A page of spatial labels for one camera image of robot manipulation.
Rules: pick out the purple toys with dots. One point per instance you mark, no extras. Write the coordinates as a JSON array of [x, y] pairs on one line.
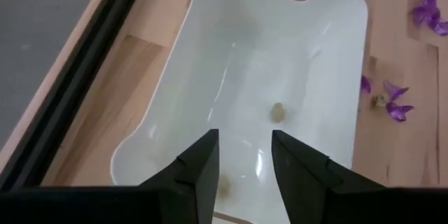
[[428, 12]]

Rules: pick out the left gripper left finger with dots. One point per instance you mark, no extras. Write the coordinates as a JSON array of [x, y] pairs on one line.
[[206, 161]]

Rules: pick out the black aluminium table frame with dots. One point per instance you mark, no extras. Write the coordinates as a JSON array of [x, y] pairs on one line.
[[70, 77]]

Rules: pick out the purple plastic bat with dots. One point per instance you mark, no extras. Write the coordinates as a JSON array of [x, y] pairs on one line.
[[365, 84], [399, 110]]

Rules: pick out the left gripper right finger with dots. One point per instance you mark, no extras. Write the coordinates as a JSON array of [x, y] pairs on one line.
[[297, 168]]

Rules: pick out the white plastic bin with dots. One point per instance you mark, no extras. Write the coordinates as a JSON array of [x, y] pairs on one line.
[[245, 59]]

